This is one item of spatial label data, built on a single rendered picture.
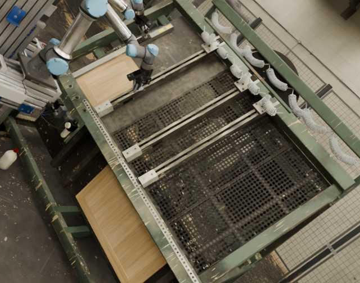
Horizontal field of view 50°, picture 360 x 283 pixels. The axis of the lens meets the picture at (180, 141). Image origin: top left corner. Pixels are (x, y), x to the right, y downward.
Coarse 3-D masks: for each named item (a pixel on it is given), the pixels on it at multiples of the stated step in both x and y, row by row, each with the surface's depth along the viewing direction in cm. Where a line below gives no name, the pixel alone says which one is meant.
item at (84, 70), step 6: (168, 24) 332; (156, 30) 330; (168, 30) 331; (156, 36) 329; (144, 42) 326; (114, 54) 320; (120, 54) 321; (102, 60) 318; (108, 60) 319; (90, 66) 316; (96, 66) 316; (78, 72) 314; (84, 72) 314
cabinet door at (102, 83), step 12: (120, 60) 320; (132, 60) 319; (96, 72) 316; (108, 72) 315; (120, 72) 315; (84, 84) 311; (96, 84) 311; (108, 84) 310; (120, 84) 309; (132, 84) 309; (96, 96) 305; (108, 96) 305
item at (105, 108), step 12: (216, 36) 315; (204, 48) 310; (216, 48) 310; (192, 60) 310; (204, 60) 317; (168, 72) 305; (180, 72) 311; (144, 84) 303; (156, 84) 306; (120, 96) 298; (132, 96) 300; (96, 108) 293; (108, 108) 295
